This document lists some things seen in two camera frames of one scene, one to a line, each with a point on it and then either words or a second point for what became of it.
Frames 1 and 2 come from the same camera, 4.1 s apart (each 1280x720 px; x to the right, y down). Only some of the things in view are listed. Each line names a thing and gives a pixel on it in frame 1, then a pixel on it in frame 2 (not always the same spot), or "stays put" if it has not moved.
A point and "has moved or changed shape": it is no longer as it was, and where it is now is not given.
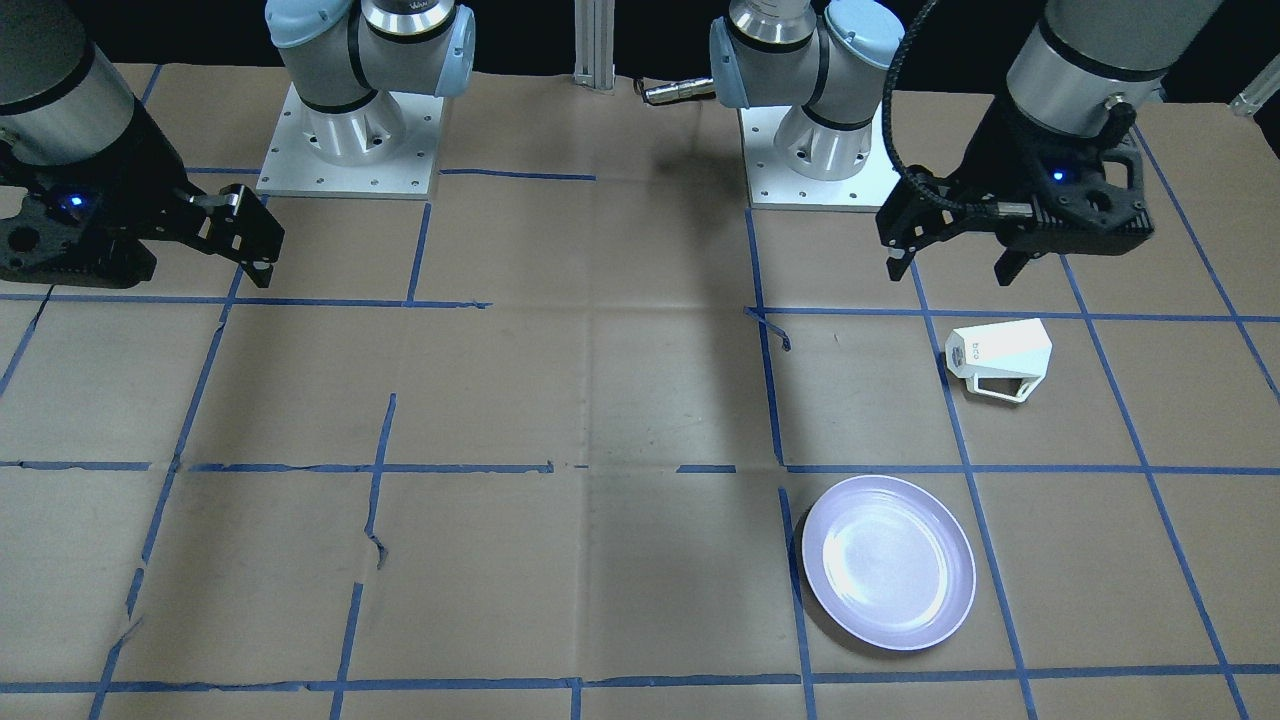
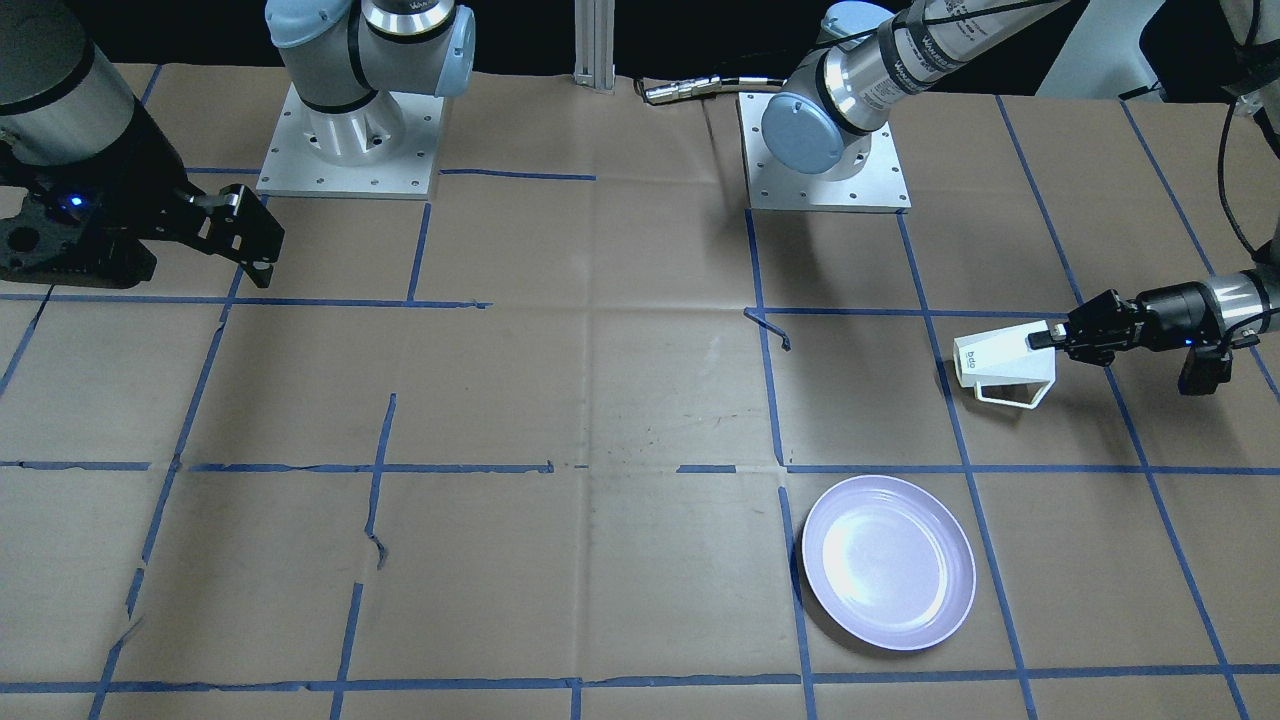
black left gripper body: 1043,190 → 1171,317
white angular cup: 1019,349 has moved or changed shape
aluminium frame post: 594,30 stays put
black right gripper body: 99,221 stays put
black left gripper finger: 1010,264 → 1059,335
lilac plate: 886,564 stays put
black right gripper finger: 244,230 stays put
